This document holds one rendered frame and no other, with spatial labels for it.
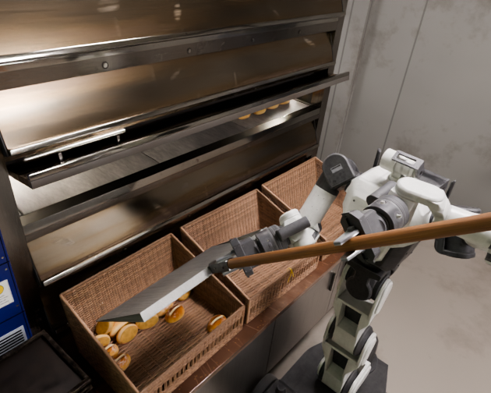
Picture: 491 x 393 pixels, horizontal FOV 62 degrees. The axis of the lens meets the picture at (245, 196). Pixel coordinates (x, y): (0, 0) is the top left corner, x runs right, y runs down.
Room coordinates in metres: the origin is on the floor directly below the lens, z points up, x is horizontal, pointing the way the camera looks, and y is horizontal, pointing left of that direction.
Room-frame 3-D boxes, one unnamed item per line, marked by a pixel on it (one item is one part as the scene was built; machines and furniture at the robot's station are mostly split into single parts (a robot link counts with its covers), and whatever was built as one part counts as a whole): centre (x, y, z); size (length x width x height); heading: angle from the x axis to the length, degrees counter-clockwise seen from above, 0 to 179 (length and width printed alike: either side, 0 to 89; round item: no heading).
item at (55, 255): (1.74, 0.16, 1.02); 1.79 x 0.11 x 0.19; 141
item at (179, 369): (1.13, 0.31, 0.72); 0.56 x 0.49 x 0.28; 143
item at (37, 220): (1.76, 0.18, 1.16); 1.80 x 0.06 x 0.04; 141
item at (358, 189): (1.20, -0.52, 1.27); 0.34 x 0.30 x 0.36; 48
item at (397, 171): (1.16, -0.47, 1.47); 0.10 x 0.07 x 0.09; 48
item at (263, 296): (1.60, -0.06, 0.72); 0.56 x 0.49 x 0.28; 140
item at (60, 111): (1.74, 0.16, 1.54); 1.79 x 0.11 x 0.19; 141
